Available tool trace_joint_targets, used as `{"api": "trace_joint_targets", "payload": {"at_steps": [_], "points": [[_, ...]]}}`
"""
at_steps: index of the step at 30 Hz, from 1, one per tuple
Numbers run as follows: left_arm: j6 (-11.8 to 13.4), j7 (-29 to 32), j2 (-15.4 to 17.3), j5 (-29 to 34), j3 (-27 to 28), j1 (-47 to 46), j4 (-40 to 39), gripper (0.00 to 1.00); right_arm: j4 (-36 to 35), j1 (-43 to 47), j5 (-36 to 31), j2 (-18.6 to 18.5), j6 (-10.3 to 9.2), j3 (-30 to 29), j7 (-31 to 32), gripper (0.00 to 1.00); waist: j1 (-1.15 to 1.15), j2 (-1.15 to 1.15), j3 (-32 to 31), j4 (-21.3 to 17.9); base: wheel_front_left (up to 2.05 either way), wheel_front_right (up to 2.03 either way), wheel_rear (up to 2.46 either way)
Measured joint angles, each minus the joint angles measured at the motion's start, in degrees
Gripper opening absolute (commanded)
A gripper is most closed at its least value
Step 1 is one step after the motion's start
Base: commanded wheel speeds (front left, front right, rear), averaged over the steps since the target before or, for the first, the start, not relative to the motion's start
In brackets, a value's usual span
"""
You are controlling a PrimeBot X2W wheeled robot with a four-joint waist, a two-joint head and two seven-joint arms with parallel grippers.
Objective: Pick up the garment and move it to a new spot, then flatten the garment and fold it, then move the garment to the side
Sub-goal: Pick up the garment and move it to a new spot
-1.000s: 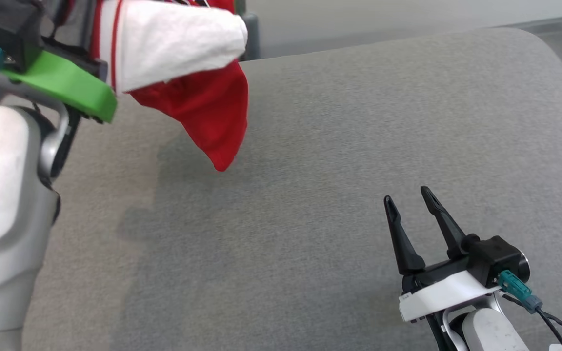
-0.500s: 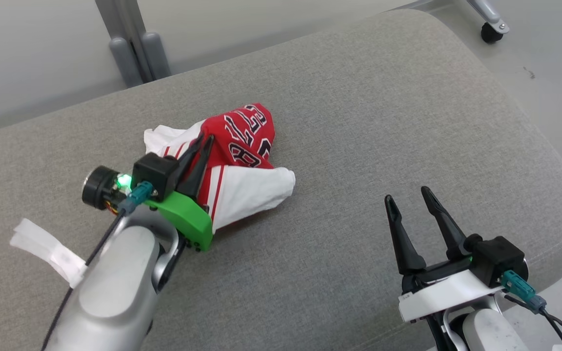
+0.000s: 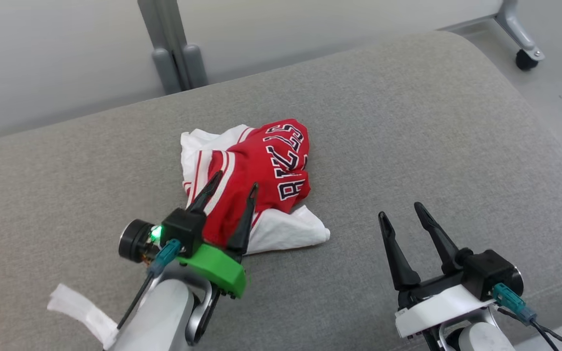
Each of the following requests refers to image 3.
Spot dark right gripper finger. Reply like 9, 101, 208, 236
378, 211, 422, 292
414, 201, 462, 274

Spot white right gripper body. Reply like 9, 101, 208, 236
395, 272, 496, 339

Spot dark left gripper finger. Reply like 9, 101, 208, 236
226, 183, 260, 257
186, 171, 224, 215

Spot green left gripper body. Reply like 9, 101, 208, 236
179, 243, 248, 299

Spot red Bulls basketball jersey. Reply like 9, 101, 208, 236
180, 118, 331, 255

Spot grey partition leg with caster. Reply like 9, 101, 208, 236
440, 0, 546, 71

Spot left cable with teal connector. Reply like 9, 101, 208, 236
117, 238, 182, 330

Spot cable with teal connector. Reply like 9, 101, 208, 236
492, 283, 562, 351
117, 238, 182, 330

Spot right cable with teal connector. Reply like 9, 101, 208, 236
492, 283, 562, 351

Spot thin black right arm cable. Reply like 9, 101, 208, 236
498, 307, 562, 351

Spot white fabric strap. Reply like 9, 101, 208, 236
47, 284, 119, 350

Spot grey partition post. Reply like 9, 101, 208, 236
137, 0, 209, 95

